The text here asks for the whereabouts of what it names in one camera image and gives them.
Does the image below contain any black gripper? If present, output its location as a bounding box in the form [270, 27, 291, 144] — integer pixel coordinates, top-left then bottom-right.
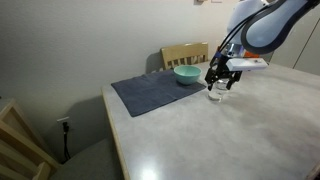
[204, 54, 243, 92]

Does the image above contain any teal bowl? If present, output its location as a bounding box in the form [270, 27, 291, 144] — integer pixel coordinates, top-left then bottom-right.
[173, 64, 203, 86]

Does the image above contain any light wooden slat-back chair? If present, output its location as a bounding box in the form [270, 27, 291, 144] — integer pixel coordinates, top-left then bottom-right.
[0, 98, 61, 180]
[160, 41, 210, 71]

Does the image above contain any blue-grey cloth mat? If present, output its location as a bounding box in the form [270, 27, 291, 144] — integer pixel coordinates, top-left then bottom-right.
[110, 69, 207, 118]

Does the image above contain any white closet door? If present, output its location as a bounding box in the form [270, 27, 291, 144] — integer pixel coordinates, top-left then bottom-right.
[266, 6, 320, 76]

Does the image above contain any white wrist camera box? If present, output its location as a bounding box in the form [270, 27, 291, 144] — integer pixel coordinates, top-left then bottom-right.
[229, 57, 269, 72]

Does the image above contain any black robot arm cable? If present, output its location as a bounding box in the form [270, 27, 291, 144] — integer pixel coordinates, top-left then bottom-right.
[218, 0, 288, 55]

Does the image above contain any white wall outlet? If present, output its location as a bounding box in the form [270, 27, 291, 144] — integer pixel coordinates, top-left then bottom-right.
[56, 116, 72, 129]

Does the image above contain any black power plug cable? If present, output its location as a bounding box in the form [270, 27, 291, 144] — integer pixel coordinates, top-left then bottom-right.
[61, 121, 72, 163]

